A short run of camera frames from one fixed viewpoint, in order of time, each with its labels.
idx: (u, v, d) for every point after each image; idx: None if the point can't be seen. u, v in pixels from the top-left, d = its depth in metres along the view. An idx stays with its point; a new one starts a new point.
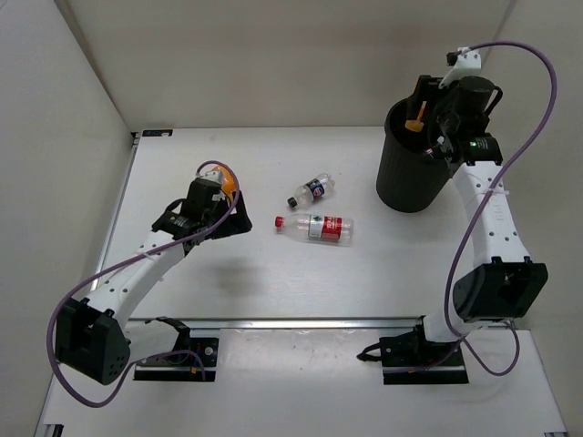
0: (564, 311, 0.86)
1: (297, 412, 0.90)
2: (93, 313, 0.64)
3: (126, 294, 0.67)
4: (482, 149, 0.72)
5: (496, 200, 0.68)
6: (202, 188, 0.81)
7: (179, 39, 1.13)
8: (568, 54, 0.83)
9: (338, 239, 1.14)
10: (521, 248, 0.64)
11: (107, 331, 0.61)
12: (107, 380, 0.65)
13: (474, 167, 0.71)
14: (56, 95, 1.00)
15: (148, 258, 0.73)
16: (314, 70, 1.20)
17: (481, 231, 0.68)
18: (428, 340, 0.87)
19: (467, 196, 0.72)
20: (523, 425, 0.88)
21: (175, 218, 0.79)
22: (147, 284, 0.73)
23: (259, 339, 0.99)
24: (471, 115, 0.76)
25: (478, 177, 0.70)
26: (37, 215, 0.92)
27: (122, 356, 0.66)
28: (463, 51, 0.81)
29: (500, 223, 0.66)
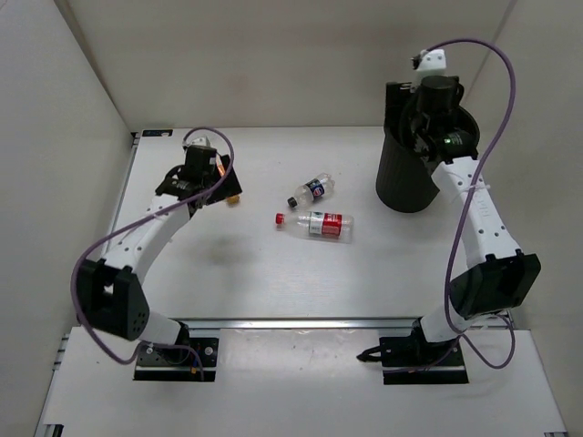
0: (565, 307, 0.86)
1: (296, 414, 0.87)
2: (110, 272, 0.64)
3: (141, 251, 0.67)
4: (456, 146, 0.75)
5: (479, 196, 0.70)
6: (199, 151, 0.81)
7: (181, 38, 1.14)
8: (569, 52, 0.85)
9: (339, 236, 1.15)
10: (511, 243, 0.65)
11: (128, 285, 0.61)
12: (130, 335, 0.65)
13: (454, 165, 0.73)
14: (56, 90, 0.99)
15: (157, 219, 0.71)
16: (315, 70, 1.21)
17: (470, 230, 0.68)
18: (429, 341, 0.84)
19: (451, 194, 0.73)
20: (524, 425, 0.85)
21: (175, 183, 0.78)
22: (160, 243, 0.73)
23: (259, 339, 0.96)
24: (439, 113, 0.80)
25: (459, 175, 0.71)
26: (37, 211, 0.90)
27: (143, 312, 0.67)
28: (424, 54, 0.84)
29: (487, 219, 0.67)
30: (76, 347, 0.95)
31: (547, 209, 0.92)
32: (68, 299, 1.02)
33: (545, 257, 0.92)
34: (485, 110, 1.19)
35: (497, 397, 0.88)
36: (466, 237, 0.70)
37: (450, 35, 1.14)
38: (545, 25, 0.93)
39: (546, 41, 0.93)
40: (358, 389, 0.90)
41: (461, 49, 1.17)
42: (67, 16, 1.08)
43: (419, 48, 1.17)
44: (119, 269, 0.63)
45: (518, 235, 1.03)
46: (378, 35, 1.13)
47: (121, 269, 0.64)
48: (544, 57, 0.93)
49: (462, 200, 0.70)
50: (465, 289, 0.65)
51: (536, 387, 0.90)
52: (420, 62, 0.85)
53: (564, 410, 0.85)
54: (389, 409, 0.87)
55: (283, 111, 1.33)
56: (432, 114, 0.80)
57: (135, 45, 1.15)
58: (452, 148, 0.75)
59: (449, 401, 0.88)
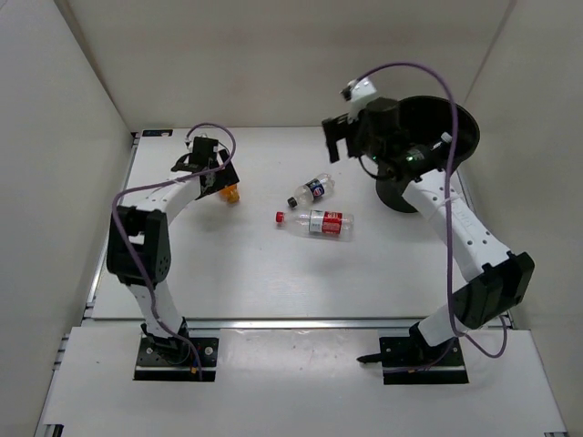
0: (563, 307, 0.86)
1: (297, 413, 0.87)
2: (142, 217, 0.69)
3: (167, 203, 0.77)
4: (419, 161, 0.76)
5: (456, 208, 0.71)
6: (204, 139, 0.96)
7: (181, 38, 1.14)
8: (569, 52, 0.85)
9: (339, 236, 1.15)
10: (500, 248, 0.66)
11: (159, 221, 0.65)
12: (158, 277, 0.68)
13: (422, 182, 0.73)
14: (56, 90, 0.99)
15: (177, 184, 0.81)
16: (315, 70, 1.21)
17: (458, 244, 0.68)
18: (432, 346, 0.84)
19: (427, 210, 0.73)
20: (524, 426, 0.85)
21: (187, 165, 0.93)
22: (178, 207, 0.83)
23: (259, 339, 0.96)
24: (391, 132, 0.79)
25: (432, 190, 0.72)
26: (37, 211, 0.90)
27: (167, 258, 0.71)
28: (352, 85, 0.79)
29: (472, 228, 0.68)
30: (76, 347, 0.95)
31: (547, 209, 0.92)
32: (68, 299, 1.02)
33: (545, 258, 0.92)
34: (485, 110, 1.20)
35: (497, 397, 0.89)
36: (455, 251, 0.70)
37: (450, 35, 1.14)
38: (545, 25, 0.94)
39: (546, 42, 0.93)
40: (358, 389, 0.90)
41: (461, 50, 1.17)
42: (67, 16, 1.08)
43: (419, 48, 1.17)
44: (149, 212, 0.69)
45: (518, 235, 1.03)
46: (378, 35, 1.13)
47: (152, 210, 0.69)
48: (544, 58, 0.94)
49: (442, 217, 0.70)
50: (467, 302, 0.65)
51: (536, 387, 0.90)
52: (351, 94, 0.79)
53: (565, 410, 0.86)
54: (390, 409, 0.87)
55: (283, 112, 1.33)
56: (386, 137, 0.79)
57: (135, 45, 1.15)
58: (415, 165, 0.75)
59: (449, 401, 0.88)
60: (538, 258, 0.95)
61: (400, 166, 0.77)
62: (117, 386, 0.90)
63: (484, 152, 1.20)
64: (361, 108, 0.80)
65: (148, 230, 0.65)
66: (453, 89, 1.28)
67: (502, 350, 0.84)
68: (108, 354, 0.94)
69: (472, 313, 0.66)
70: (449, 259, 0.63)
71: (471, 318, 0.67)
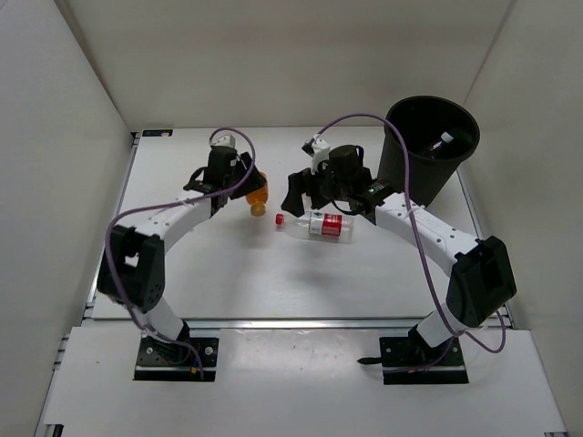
0: (561, 306, 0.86)
1: (296, 413, 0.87)
2: (139, 239, 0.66)
3: (168, 227, 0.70)
4: (380, 190, 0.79)
5: (420, 215, 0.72)
6: (220, 155, 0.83)
7: (180, 39, 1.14)
8: (569, 52, 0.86)
9: (338, 237, 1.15)
10: (467, 237, 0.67)
11: (156, 248, 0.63)
12: (147, 306, 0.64)
13: (386, 204, 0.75)
14: (56, 90, 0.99)
15: (184, 207, 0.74)
16: (315, 70, 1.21)
17: (430, 244, 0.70)
18: (433, 347, 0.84)
19: (399, 229, 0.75)
20: (524, 426, 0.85)
21: (200, 185, 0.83)
22: (181, 231, 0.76)
23: (259, 339, 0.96)
24: (352, 175, 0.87)
25: (396, 208, 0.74)
26: (36, 211, 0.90)
27: (160, 285, 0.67)
28: (313, 138, 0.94)
29: (437, 228, 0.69)
30: (76, 347, 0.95)
31: (546, 210, 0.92)
32: (68, 299, 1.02)
33: (545, 258, 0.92)
34: (485, 110, 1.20)
35: (497, 397, 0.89)
36: (432, 253, 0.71)
37: (450, 35, 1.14)
38: (544, 25, 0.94)
39: (546, 41, 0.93)
40: (359, 389, 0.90)
41: (461, 49, 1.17)
42: (66, 16, 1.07)
43: (419, 48, 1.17)
44: (148, 236, 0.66)
45: (518, 236, 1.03)
46: (378, 35, 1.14)
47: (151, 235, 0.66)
48: (544, 58, 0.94)
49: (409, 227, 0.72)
50: (462, 298, 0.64)
51: (536, 387, 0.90)
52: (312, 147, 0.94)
53: (565, 410, 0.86)
54: (390, 409, 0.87)
55: (282, 112, 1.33)
56: (344, 178, 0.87)
57: (135, 45, 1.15)
58: (377, 196, 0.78)
59: (449, 401, 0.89)
60: (538, 258, 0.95)
61: (365, 198, 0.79)
62: (116, 388, 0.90)
63: (484, 152, 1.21)
64: (321, 160, 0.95)
65: (141, 257, 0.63)
66: (453, 89, 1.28)
67: (502, 346, 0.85)
68: (108, 354, 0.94)
69: (469, 309, 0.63)
70: (422, 262, 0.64)
71: (472, 317, 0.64)
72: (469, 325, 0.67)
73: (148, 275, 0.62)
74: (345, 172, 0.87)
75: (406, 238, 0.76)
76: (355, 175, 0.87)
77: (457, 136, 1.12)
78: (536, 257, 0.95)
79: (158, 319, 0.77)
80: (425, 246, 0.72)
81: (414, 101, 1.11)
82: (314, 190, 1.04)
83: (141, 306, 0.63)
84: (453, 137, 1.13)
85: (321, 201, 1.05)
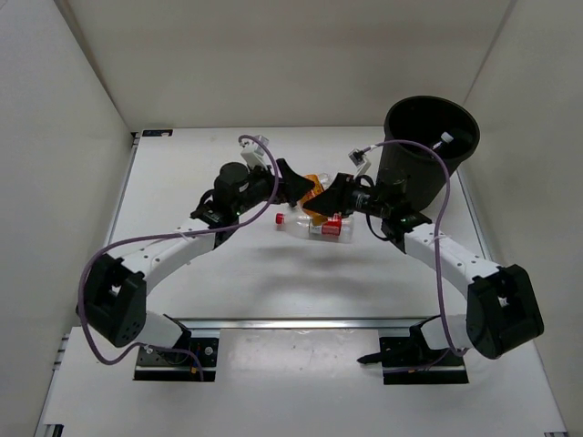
0: (561, 306, 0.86)
1: (296, 413, 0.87)
2: (124, 273, 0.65)
3: (158, 263, 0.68)
4: (412, 219, 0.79)
5: (445, 241, 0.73)
6: (224, 186, 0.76)
7: (179, 38, 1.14)
8: (568, 54, 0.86)
9: (338, 236, 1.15)
10: (488, 263, 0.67)
11: (134, 291, 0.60)
12: (118, 343, 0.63)
13: (414, 231, 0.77)
14: (56, 89, 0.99)
15: (184, 238, 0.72)
16: (315, 69, 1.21)
17: (451, 269, 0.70)
18: (433, 349, 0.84)
19: (424, 256, 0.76)
20: (523, 425, 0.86)
21: (209, 211, 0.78)
22: (177, 262, 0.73)
23: (259, 340, 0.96)
24: (397, 200, 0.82)
25: (423, 235, 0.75)
26: (35, 211, 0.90)
27: (138, 321, 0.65)
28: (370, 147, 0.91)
29: (461, 254, 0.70)
30: (76, 348, 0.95)
31: (546, 211, 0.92)
32: (68, 299, 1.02)
33: (546, 259, 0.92)
34: (485, 111, 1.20)
35: (496, 397, 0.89)
36: (455, 279, 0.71)
37: (451, 35, 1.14)
38: (544, 26, 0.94)
39: (546, 41, 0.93)
40: (359, 390, 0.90)
41: (461, 49, 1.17)
42: (66, 16, 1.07)
43: (419, 48, 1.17)
44: (131, 271, 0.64)
45: (518, 237, 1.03)
46: (378, 35, 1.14)
47: (134, 273, 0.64)
48: (544, 58, 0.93)
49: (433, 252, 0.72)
50: (481, 324, 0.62)
51: (535, 387, 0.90)
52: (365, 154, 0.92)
53: (565, 409, 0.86)
54: (390, 409, 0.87)
55: (282, 111, 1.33)
56: (386, 202, 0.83)
57: (135, 45, 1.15)
58: (409, 222, 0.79)
59: (448, 401, 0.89)
60: (538, 259, 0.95)
61: (396, 228, 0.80)
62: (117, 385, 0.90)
63: (484, 151, 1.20)
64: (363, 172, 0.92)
65: (118, 296, 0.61)
66: (453, 89, 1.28)
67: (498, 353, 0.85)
68: (108, 353, 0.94)
69: (487, 336, 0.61)
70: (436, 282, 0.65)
71: (490, 346, 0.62)
72: (487, 354, 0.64)
73: (124, 315, 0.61)
74: (392, 198, 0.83)
75: (430, 266, 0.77)
76: (396, 202, 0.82)
77: (457, 136, 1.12)
78: (536, 256, 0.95)
79: (155, 331, 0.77)
80: (447, 270, 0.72)
81: (414, 101, 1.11)
82: (349, 198, 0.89)
83: (112, 341, 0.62)
84: (453, 137, 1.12)
85: (351, 210, 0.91)
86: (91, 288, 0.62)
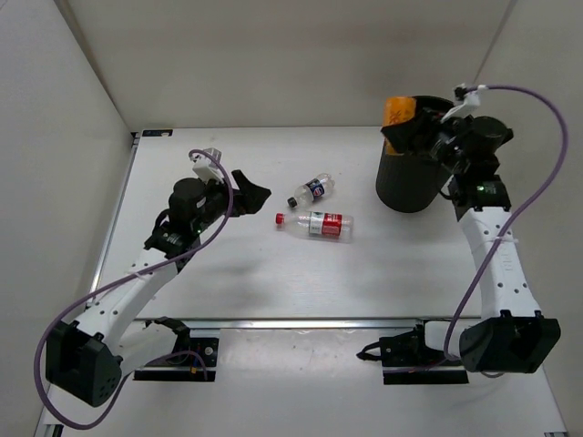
0: (562, 305, 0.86)
1: (297, 413, 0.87)
2: (83, 338, 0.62)
3: (117, 317, 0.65)
4: (490, 193, 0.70)
5: (506, 248, 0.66)
6: (182, 202, 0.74)
7: (178, 38, 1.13)
8: (568, 52, 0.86)
9: (338, 236, 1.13)
10: (531, 300, 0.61)
11: (96, 356, 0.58)
12: (97, 402, 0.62)
13: (481, 212, 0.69)
14: (56, 89, 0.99)
15: (139, 278, 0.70)
16: (315, 69, 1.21)
17: (488, 281, 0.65)
18: (428, 346, 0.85)
19: (475, 242, 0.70)
20: (523, 425, 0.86)
21: (165, 234, 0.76)
22: (141, 301, 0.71)
23: (258, 339, 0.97)
24: (481, 158, 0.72)
25: (486, 224, 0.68)
26: (35, 211, 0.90)
27: (113, 377, 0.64)
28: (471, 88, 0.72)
29: (509, 273, 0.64)
30: None
31: (547, 210, 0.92)
32: (68, 299, 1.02)
33: (547, 258, 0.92)
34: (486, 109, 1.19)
35: (496, 397, 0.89)
36: (484, 288, 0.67)
37: (451, 35, 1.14)
38: (545, 25, 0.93)
39: (546, 41, 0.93)
40: (359, 389, 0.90)
41: (462, 49, 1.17)
42: (66, 16, 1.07)
43: (419, 48, 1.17)
44: (89, 334, 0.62)
45: (518, 237, 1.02)
46: (378, 34, 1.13)
47: (93, 337, 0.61)
48: (545, 57, 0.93)
49: (485, 250, 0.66)
50: (476, 344, 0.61)
51: (535, 387, 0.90)
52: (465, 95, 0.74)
53: (565, 409, 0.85)
54: (390, 409, 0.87)
55: (282, 111, 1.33)
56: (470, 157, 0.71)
57: (135, 45, 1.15)
58: (485, 196, 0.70)
59: (448, 401, 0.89)
60: (538, 258, 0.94)
61: (469, 193, 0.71)
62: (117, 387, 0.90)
63: None
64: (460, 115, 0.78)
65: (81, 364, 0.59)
66: (454, 88, 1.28)
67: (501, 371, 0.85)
68: None
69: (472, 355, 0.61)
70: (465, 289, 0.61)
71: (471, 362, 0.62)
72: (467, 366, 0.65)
73: (93, 379, 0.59)
74: (477, 153, 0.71)
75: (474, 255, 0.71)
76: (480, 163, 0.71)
77: None
78: (536, 256, 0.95)
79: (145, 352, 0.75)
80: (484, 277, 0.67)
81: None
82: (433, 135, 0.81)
83: (90, 403, 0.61)
84: None
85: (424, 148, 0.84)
86: (53, 357, 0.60)
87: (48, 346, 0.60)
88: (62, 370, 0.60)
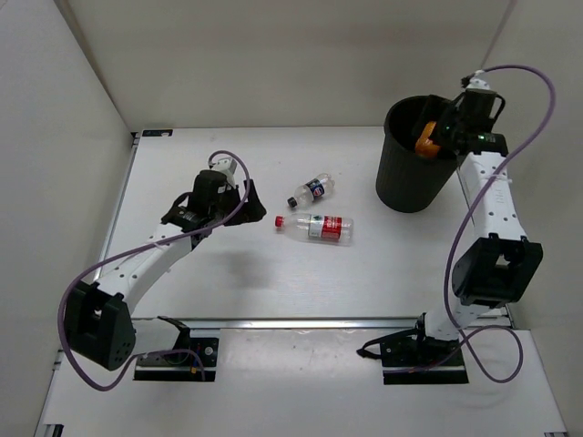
0: (562, 305, 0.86)
1: (296, 413, 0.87)
2: (102, 299, 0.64)
3: (136, 279, 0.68)
4: (489, 141, 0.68)
5: (499, 185, 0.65)
6: (207, 181, 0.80)
7: (178, 37, 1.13)
8: (567, 53, 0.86)
9: (338, 239, 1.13)
10: (518, 228, 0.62)
11: (117, 313, 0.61)
12: (112, 367, 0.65)
13: (479, 155, 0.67)
14: (56, 89, 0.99)
15: (158, 248, 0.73)
16: (315, 69, 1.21)
17: (480, 213, 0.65)
18: (428, 335, 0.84)
19: (470, 183, 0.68)
20: (523, 425, 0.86)
21: (182, 211, 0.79)
22: (156, 273, 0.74)
23: (259, 339, 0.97)
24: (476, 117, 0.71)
25: (483, 164, 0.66)
26: (35, 211, 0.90)
27: (127, 342, 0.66)
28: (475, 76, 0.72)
29: (500, 204, 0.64)
30: None
31: (546, 211, 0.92)
32: None
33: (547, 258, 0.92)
34: None
35: (496, 397, 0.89)
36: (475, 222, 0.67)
37: (451, 36, 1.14)
38: (545, 25, 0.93)
39: (545, 43, 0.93)
40: (360, 389, 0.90)
41: (461, 50, 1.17)
42: (66, 16, 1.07)
43: (419, 48, 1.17)
44: (109, 294, 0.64)
45: None
46: (378, 35, 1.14)
47: (113, 296, 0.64)
48: (545, 57, 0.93)
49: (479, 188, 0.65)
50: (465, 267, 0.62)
51: (535, 387, 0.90)
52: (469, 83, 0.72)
53: (565, 409, 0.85)
54: (390, 409, 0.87)
55: (282, 111, 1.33)
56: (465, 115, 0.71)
57: (135, 45, 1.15)
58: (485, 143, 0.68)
59: (449, 401, 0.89)
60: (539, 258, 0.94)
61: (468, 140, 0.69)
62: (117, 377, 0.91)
63: None
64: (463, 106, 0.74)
65: (102, 321, 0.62)
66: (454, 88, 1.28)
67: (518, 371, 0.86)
68: None
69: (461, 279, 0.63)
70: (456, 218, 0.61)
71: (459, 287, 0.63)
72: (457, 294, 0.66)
73: (112, 340, 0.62)
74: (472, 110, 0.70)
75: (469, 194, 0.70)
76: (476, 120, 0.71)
77: None
78: None
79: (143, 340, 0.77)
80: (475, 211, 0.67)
81: (404, 105, 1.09)
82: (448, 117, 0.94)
83: (106, 367, 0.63)
84: None
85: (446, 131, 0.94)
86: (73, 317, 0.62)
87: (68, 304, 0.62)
88: (78, 332, 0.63)
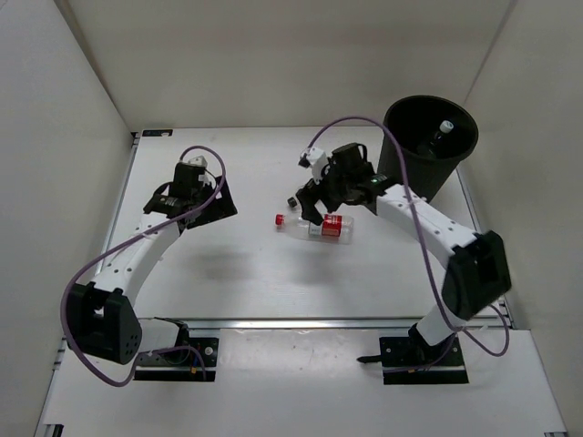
0: (562, 305, 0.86)
1: (296, 412, 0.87)
2: (102, 297, 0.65)
3: (131, 273, 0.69)
4: (383, 181, 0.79)
5: (421, 206, 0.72)
6: (188, 168, 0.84)
7: (178, 37, 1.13)
8: (568, 53, 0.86)
9: (338, 238, 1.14)
10: (465, 229, 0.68)
11: (119, 309, 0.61)
12: (124, 360, 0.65)
13: (385, 195, 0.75)
14: (56, 89, 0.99)
15: (147, 238, 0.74)
16: (315, 69, 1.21)
17: (430, 238, 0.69)
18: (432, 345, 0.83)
19: (398, 220, 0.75)
20: (523, 425, 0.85)
21: (163, 198, 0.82)
22: (150, 262, 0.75)
23: (259, 339, 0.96)
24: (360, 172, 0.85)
25: (397, 199, 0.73)
26: (35, 211, 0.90)
27: (135, 335, 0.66)
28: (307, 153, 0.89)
29: (437, 219, 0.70)
30: None
31: (546, 211, 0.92)
32: None
33: (547, 258, 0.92)
34: (485, 110, 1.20)
35: (496, 397, 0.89)
36: (433, 248, 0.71)
37: (451, 36, 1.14)
38: (544, 25, 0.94)
39: (545, 43, 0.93)
40: (360, 389, 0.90)
41: (461, 50, 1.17)
42: (66, 16, 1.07)
43: (419, 48, 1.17)
44: (108, 291, 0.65)
45: (518, 237, 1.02)
46: (378, 35, 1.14)
47: (112, 291, 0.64)
48: (545, 57, 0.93)
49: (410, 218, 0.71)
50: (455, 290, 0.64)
51: (535, 388, 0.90)
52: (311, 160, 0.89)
53: (565, 410, 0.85)
54: (390, 409, 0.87)
55: (282, 111, 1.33)
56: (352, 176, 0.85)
57: (134, 45, 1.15)
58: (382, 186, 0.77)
59: (448, 401, 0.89)
60: (538, 258, 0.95)
61: (367, 188, 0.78)
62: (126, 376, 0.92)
63: (484, 152, 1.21)
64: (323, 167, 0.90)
65: (107, 319, 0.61)
66: (453, 88, 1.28)
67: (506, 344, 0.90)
68: None
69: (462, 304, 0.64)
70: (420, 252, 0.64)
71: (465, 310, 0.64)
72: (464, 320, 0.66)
73: (117, 334, 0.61)
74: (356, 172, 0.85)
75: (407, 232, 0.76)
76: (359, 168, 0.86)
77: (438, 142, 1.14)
78: (536, 256, 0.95)
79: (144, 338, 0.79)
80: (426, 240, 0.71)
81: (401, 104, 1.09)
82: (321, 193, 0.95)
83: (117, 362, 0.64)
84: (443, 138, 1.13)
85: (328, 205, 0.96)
86: (76, 320, 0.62)
87: (69, 306, 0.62)
88: (85, 333, 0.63)
